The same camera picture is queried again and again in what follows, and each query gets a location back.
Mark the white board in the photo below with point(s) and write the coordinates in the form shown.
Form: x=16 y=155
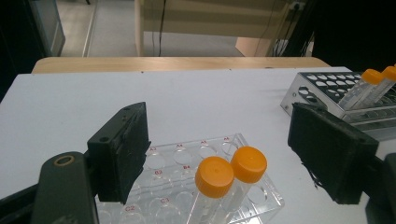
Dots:
x=202 y=102

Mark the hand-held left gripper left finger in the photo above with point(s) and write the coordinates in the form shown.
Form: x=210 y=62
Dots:
x=120 y=155

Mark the black tripod stand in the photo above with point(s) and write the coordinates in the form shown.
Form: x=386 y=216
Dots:
x=291 y=31

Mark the metal tube rack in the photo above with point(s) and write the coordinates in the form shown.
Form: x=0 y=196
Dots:
x=327 y=85

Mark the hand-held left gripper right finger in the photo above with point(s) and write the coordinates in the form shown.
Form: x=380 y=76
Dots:
x=333 y=152

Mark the light wooden furniture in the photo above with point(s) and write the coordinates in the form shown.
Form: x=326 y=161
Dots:
x=202 y=18

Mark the clear plastic tube rack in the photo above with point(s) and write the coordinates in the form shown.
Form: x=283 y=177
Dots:
x=174 y=174

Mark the wooden table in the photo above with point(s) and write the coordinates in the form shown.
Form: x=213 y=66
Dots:
x=171 y=63

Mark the orange-capped clear tube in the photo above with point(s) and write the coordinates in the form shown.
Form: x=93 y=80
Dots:
x=370 y=77
x=214 y=177
x=249 y=164
x=390 y=74

